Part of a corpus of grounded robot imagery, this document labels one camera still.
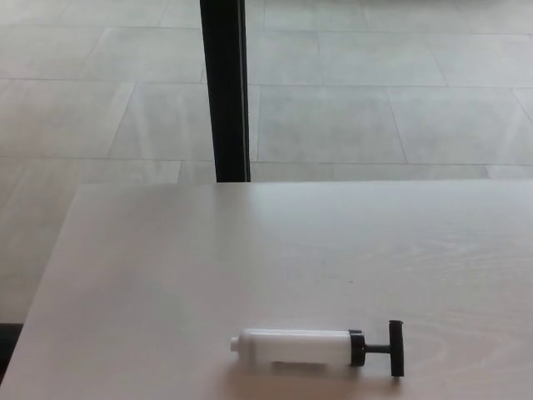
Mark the black metal post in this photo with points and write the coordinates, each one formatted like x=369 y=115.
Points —
x=225 y=91

